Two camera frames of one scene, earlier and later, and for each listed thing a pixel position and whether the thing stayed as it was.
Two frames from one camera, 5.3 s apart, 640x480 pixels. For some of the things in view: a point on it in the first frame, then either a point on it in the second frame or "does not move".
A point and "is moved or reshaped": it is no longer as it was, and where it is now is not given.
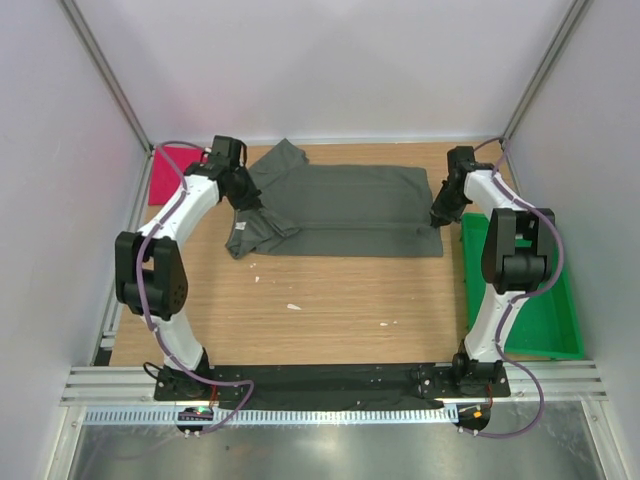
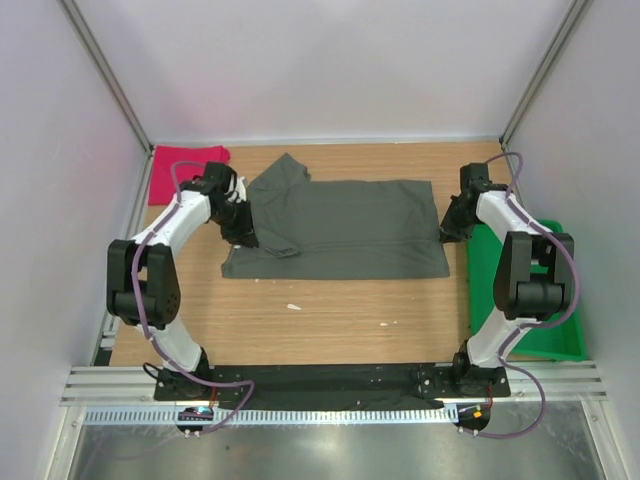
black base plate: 335,385 does not move
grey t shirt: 335,210 is moved or reshaped
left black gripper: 250,199 → 244,234
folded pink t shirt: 164,178 does not move
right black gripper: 441,216 → 448,231
